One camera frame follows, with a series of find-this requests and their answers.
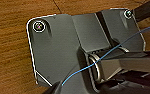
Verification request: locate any dark furniture leg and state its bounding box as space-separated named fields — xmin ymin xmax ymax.
xmin=130 ymin=0 xmax=150 ymax=23

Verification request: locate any blue cable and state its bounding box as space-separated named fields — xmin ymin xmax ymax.
xmin=60 ymin=26 xmax=150 ymax=94

